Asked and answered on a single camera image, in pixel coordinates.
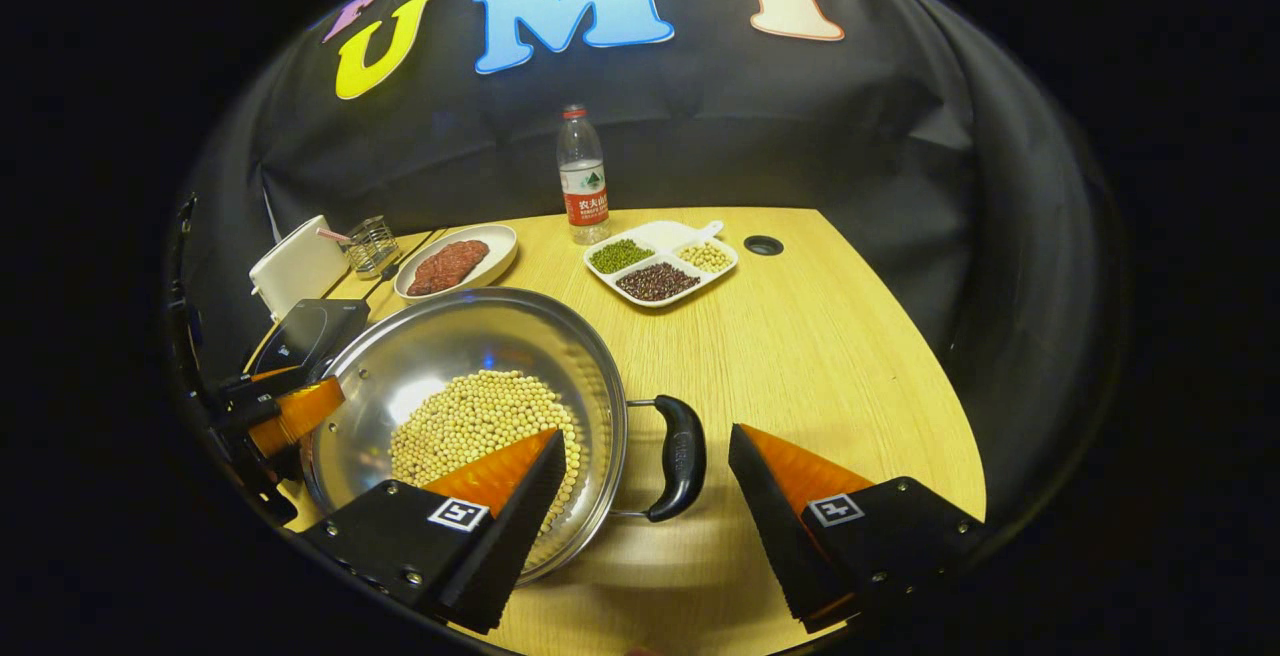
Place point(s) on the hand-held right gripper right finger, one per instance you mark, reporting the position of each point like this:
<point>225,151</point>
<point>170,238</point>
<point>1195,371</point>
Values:
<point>780,536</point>

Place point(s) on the white divided dish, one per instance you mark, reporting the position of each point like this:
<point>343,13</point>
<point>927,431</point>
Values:
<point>660,234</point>

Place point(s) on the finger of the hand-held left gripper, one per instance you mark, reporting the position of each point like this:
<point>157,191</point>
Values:
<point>300,411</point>
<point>255,381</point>

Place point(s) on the heap of green mung beans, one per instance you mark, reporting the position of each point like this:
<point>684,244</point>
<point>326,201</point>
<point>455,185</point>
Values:
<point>620,256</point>

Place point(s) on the black induction cooktop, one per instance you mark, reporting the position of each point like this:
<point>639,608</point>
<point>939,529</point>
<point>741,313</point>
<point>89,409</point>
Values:
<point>315,326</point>

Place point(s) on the heap of soybeans in pot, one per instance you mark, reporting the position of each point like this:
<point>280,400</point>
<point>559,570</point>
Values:
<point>470,416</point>

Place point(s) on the heap of dark red beans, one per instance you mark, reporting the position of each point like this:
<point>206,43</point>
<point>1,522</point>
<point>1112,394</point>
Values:
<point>657,282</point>

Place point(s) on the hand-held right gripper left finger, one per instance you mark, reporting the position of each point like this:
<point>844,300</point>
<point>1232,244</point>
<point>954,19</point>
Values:
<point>510,536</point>

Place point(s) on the clear plastic water bottle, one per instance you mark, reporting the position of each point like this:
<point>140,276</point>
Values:
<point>584,186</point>

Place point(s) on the small heap of pale soybeans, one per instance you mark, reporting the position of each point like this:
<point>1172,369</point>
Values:
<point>705,257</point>

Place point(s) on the red white striped straw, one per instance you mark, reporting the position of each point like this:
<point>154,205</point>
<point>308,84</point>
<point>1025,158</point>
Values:
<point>333,235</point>

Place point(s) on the white toaster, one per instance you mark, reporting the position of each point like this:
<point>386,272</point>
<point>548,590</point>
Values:
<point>295,266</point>

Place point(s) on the round white plate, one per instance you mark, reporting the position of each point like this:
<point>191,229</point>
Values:
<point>495,246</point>

